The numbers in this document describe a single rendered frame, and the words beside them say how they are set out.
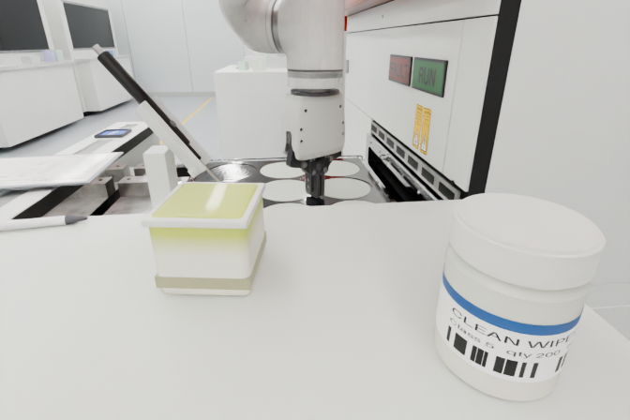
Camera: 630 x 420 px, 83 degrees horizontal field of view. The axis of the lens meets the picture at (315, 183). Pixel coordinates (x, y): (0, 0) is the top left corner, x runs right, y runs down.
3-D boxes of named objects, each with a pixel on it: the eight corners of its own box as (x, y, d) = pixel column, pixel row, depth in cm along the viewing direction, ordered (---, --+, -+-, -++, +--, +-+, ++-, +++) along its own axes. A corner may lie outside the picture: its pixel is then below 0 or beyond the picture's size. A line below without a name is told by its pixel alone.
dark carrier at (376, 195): (358, 159, 82) (358, 157, 82) (412, 234, 50) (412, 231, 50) (205, 165, 79) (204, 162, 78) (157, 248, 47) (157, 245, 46)
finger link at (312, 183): (308, 155, 60) (308, 191, 62) (292, 158, 58) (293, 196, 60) (321, 159, 57) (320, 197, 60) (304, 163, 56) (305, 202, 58)
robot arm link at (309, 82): (322, 67, 59) (322, 85, 60) (276, 68, 54) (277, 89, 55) (356, 69, 53) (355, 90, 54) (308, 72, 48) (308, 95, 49)
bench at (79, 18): (140, 99, 753) (120, -7, 679) (101, 116, 587) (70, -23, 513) (85, 100, 743) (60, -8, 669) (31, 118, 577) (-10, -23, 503)
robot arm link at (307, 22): (272, 69, 51) (334, 71, 49) (267, -37, 46) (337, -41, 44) (293, 67, 59) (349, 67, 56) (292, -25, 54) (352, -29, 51)
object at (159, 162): (218, 215, 40) (205, 94, 35) (213, 232, 36) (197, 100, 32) (162, 217, 39) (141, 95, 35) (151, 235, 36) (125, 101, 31)
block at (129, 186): (170, 187, 70) (167, 173, 69) (164, 195, 67) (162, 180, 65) (127, 189, 69) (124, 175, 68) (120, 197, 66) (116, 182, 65)
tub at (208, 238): (269, 247, 34) (265, 181, 31) (253, 301, 27) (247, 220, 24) (190, 246, 34) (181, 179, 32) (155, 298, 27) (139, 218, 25)
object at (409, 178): (370, 169, 90) (373, 132, 86) (450, 275, 49) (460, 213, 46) (364, 170, 90) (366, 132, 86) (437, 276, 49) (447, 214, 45)
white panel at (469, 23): (350, 142, 125) (354, 16, 110) (465, 294, 49) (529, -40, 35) (341, 142, 124) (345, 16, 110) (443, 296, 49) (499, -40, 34)
